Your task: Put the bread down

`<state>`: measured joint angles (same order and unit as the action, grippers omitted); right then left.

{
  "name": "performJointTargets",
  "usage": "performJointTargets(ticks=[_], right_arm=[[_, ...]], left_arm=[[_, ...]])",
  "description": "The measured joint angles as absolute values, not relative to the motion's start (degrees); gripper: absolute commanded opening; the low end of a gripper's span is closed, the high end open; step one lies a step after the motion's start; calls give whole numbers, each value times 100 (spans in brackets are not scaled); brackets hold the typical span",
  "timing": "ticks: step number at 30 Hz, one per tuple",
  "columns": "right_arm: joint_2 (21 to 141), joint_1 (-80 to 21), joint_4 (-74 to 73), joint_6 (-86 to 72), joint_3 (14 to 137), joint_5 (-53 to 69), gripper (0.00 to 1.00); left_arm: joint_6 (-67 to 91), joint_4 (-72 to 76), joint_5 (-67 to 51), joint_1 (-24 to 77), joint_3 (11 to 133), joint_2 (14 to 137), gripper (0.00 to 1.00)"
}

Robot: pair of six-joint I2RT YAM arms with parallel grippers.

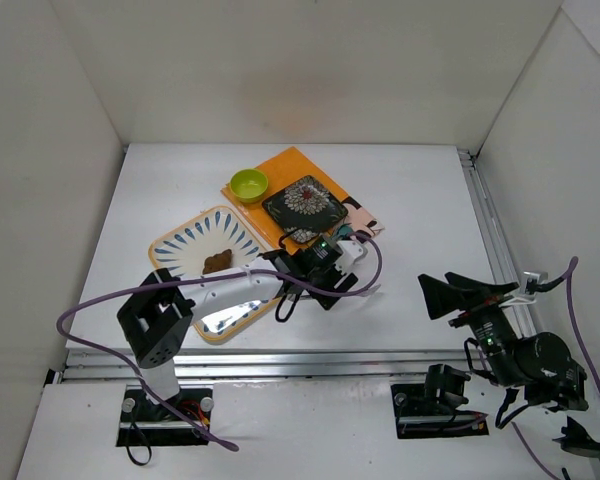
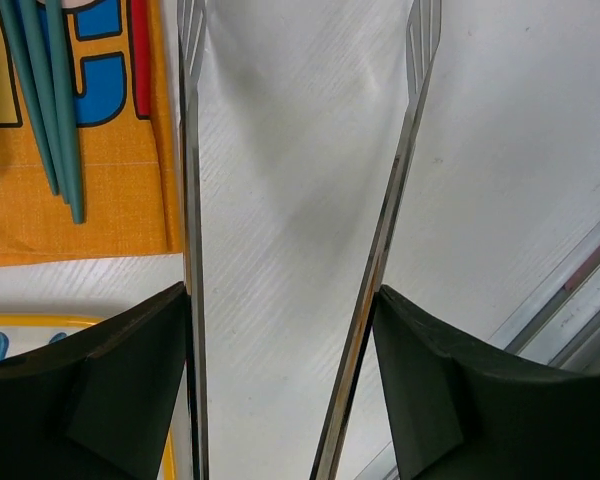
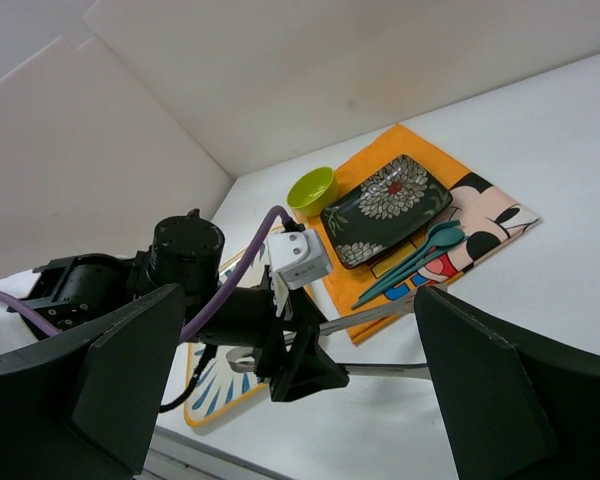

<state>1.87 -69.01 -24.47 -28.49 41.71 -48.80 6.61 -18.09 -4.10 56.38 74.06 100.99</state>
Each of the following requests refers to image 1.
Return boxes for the silver metal tongs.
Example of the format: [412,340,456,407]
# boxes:
[297,285,380,303]

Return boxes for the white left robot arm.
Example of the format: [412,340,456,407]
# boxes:
[117,235,366,402]

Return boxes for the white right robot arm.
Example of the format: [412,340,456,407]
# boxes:
[418,272,600,458]

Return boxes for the brown croissant bread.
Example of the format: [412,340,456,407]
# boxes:
[202,249,233,275]

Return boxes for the teal plastic spoon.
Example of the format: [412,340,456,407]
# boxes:
[335,224,353,238]

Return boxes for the black floral square plate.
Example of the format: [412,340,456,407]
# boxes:
[262,175,348,245]

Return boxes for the green small bowl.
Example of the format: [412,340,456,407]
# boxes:
[229,169,269,204]

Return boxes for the orange cartoon placemat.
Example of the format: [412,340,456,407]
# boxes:
[221,147,384,253]

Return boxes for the white blue-patterned rectangular plate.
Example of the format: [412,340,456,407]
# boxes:
[148,205,277,344]

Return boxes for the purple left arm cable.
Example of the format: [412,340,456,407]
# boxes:
[54,230,384,453]

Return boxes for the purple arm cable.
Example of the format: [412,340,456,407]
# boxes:
[54,230,384,453]
[512,256,600,480]

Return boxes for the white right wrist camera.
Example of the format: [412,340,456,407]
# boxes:
[501,271,548,307]

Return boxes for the aluminium frame rail right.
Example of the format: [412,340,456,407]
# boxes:
[458,150,600,479]

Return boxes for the aluminium frame rail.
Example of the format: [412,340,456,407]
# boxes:
[60,349,468,382]
[458,150,600,479]

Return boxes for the aluminium frame rail front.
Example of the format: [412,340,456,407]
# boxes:
[60,349,468,382]

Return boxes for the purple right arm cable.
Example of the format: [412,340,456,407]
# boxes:
[512,256,600,480]

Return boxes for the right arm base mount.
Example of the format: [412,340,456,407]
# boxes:
[390,364,489,440]

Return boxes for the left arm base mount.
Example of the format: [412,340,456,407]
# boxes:
[115,384,215,449]

